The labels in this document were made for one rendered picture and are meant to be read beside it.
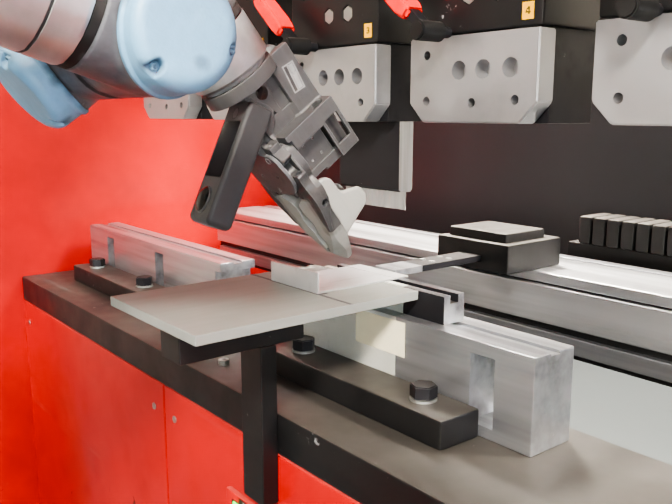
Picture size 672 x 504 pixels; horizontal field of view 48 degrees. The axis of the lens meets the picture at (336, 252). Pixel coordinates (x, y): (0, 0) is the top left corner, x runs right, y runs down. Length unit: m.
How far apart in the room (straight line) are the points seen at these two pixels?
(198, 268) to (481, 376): 0.54
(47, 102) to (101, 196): 1.03
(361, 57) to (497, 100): 0.19
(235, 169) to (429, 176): 0.87
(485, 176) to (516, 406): 0.74
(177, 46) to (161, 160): 1.20
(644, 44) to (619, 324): 0.42
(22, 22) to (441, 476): 0.48
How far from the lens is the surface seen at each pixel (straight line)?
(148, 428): 1.12
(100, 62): 0.48
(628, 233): 1.10
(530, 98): 0.66
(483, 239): 1.00
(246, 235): 1.52
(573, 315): 0.98
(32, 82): 0.59
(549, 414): 0.74
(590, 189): 1.28
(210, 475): 0.98
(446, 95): 0.72
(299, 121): 0.69
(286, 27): 0.88
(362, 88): 0.81
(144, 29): 0.46
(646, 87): 0.61
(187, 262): 1.20
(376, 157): 0.85
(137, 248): 1.36
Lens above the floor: 1.18
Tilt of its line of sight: 10 degrees down
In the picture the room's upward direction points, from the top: straight up
